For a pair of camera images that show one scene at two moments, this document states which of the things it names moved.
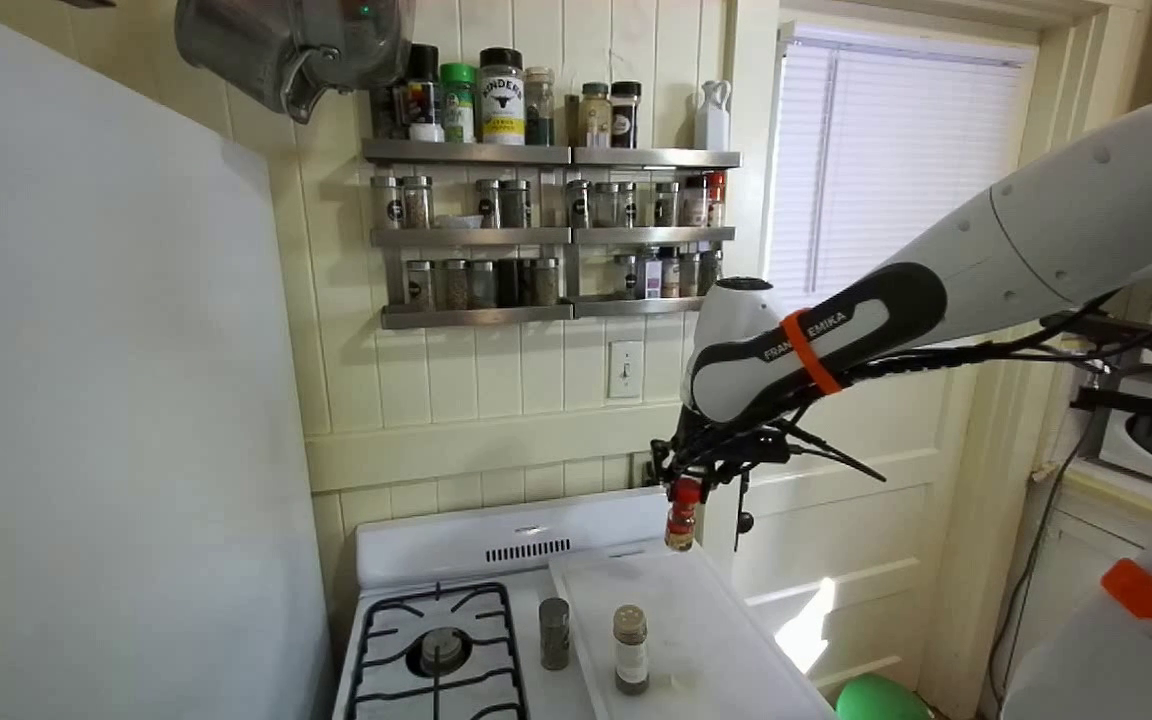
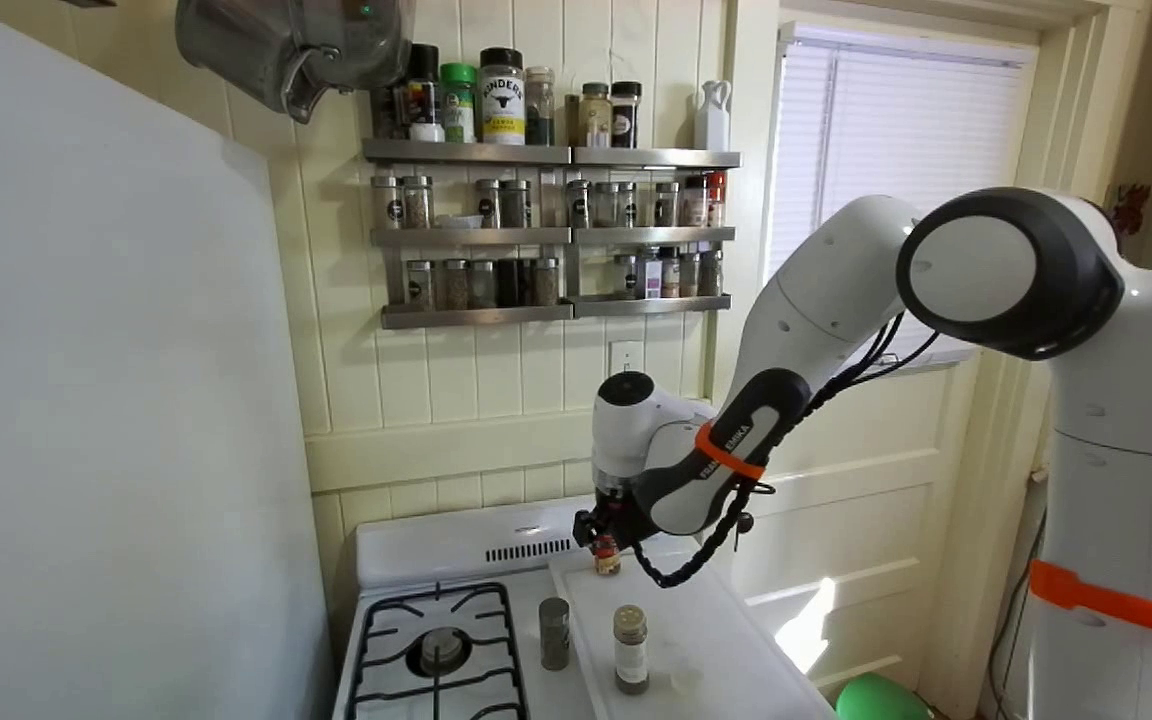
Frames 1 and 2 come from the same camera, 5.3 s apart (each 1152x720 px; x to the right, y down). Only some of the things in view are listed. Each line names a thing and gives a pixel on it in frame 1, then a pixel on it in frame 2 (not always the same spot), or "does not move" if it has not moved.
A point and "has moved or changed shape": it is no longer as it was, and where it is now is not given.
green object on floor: (877, 696) does not move
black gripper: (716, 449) → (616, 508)
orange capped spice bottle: (685, 514) has moved or changed shape
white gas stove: (447, 604) does not move
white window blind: (877, 147) does not move
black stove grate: (447, 653) does not move
